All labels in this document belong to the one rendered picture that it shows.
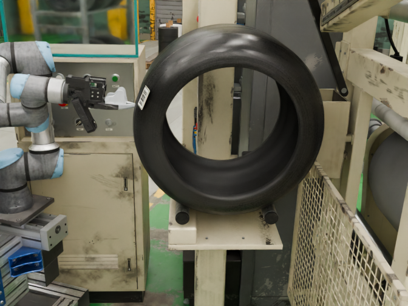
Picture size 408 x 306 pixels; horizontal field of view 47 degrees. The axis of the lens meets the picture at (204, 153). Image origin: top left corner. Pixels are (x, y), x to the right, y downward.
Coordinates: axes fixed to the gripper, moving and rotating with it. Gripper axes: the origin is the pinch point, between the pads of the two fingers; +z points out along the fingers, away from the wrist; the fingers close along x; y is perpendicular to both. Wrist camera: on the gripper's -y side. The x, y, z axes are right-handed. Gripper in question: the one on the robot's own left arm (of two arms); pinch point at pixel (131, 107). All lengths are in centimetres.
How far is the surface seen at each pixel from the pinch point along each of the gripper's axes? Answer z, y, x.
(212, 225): 31.2, -38.9, 1.2
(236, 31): 27.5, 27.4, -6.3
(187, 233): 21.8, -35.6, -11.1
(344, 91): 72, 9, 19
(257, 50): 33.3, 23.8, -11.6
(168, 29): -2, -55, 658
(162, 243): 18, -121, 117
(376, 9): 63, 39, -12
